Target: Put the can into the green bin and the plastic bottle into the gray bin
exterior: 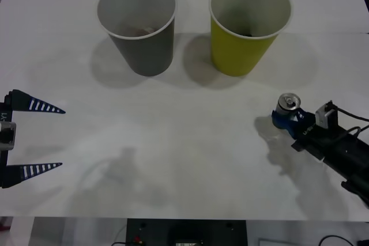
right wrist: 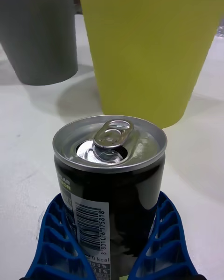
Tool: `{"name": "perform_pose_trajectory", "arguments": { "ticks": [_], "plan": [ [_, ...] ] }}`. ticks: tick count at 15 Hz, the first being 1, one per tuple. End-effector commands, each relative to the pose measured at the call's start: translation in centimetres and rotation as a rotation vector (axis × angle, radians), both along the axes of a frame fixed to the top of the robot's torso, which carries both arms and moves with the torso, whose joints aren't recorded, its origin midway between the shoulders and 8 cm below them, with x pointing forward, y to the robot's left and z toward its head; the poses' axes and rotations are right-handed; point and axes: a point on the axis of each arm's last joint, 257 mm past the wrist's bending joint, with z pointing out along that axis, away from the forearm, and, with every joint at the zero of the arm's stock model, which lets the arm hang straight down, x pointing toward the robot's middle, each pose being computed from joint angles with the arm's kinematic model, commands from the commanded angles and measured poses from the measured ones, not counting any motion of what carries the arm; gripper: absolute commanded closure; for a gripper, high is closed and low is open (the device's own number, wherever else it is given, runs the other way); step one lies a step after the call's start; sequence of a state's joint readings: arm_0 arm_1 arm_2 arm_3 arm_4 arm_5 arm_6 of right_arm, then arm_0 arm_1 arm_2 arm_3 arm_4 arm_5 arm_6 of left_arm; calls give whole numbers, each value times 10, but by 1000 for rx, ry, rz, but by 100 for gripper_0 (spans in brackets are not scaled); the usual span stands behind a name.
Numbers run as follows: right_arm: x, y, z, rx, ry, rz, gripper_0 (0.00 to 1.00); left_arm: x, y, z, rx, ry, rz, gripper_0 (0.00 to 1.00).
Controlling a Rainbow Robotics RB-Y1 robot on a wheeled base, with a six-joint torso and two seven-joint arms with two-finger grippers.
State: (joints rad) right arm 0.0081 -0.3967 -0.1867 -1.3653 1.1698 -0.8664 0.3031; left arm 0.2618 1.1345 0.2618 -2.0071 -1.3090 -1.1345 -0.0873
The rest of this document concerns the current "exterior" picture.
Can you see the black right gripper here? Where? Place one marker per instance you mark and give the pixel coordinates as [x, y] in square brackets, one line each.
[311, 136]

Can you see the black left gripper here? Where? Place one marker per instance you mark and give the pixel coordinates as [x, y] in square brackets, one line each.
[5, 112]

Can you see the silver drink can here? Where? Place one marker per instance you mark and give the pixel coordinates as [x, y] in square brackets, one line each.
[288, 103]

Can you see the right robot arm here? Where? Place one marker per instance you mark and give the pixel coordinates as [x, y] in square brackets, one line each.
[348, 153]

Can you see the yellow-green plastic bin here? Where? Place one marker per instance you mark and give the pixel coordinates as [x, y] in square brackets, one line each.
[239, 53]

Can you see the grey plastic bin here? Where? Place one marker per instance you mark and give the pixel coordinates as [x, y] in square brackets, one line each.
[144, 53]

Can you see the black robot torso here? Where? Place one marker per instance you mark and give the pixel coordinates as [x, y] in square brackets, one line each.
[184, 233]

